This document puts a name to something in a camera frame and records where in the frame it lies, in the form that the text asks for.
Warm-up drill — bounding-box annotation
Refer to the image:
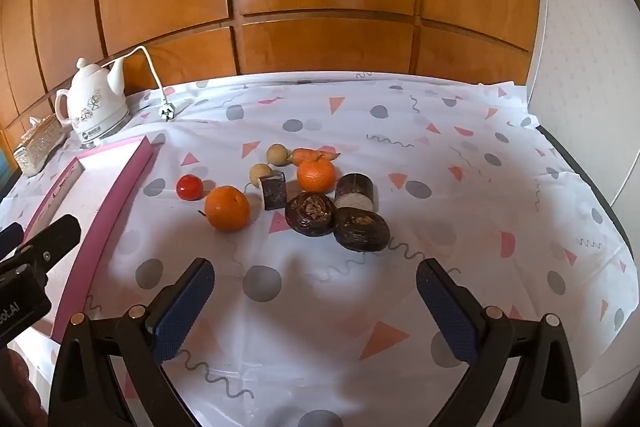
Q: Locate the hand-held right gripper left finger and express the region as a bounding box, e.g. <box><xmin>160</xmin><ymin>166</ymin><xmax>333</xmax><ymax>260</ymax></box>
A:
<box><xmin>47</xmin><ymin>258</ymin><xmax>216</xmax><ymax>427</ymax></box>

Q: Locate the dark round eggplant piece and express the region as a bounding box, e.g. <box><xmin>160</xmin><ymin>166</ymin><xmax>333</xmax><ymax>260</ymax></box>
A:
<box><xmin>333</xmin><ymin>208</ymin><xmax>391</xmax><ymax>253</ymax></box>

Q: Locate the small orange tangerine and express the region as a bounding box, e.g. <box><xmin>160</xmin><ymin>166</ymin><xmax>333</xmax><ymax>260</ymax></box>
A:
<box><xmin>297</xmin><ymin>155</ymin><xmax>337</xmax><ymax>194</ymax></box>

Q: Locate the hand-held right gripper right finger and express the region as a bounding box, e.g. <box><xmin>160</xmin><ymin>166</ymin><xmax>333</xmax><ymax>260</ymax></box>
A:
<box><xmin>416</xmin><ymin>258</ymin><xmax>583</xmax><ymax>427</ymax></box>

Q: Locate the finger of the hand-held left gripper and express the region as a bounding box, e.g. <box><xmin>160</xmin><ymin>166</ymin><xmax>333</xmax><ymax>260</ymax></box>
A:
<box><xmin>0</xmin><ymin>222</ymin><xmax>24</xmax><ymax>255</ymax></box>
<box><xmin>15</xmin><ymin>214</ymin><xmax>82</xmax><ymax>268</ymax></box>

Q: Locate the printed white tablecloth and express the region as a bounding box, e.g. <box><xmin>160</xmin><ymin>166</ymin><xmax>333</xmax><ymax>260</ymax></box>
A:
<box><xmin>0</xmin><ymin>72</ymin><xmax>628</xmax><ymax>427</ymax></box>

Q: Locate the white power cable with plug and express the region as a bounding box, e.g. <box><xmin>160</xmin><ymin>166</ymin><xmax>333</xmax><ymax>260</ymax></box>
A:
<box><xmin>122</xmin><ymin>46</ymin><xmax>177</xmax><ymax>124</ymax></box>

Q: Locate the large orange with stem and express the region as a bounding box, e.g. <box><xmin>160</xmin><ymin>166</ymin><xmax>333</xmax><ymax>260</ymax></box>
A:
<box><xmin>204</xmin><ymin>185</ymin><xmax>251</xmax><ymax>233</ymax></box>

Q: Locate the pink tray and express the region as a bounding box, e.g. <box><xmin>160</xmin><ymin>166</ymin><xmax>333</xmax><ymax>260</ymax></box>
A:
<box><xmin>22</xmin><ymin>136</ymin><xmax>155</xmax><ymax>340</ymax></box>

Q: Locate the red tomato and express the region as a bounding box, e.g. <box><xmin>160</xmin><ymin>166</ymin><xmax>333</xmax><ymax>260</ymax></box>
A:
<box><xmin>176</xmin><ymin>174</ymin><xmax>204</xmax><ymax>201</ymax></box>

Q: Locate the round dark water chestnut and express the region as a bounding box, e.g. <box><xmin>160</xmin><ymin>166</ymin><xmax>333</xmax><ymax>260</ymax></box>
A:
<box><xmin>285</xmin><ymin>192</ymin><xmax>337</xmax><ymax>238</ymax></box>

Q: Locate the kettle base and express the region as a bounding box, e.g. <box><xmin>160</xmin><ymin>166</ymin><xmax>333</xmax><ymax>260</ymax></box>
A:
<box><xmin>77</xmin><ymin>117</ymin><xmax>134</xmax><ymax>146</ymax></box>

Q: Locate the small dark sugarcane block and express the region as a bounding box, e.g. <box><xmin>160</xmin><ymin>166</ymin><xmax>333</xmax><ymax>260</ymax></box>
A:
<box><xmin>259</xmin><ymin>173</ymin><xmax>288</xmax><ymax>212</ymax></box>

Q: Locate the orange carrot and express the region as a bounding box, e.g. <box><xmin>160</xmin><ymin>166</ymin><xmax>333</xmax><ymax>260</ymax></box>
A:
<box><xmin>291</xmin><ymin>147</ymin><xmax>341</xmax><ymax>166</ymax></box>

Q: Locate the white ceramic electric kettle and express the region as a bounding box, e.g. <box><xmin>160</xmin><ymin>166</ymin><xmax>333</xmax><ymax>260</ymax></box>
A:
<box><xmin>55</xmin><ymin>57</ymin><xmax>132</xmax><ymax>142</ymax></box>

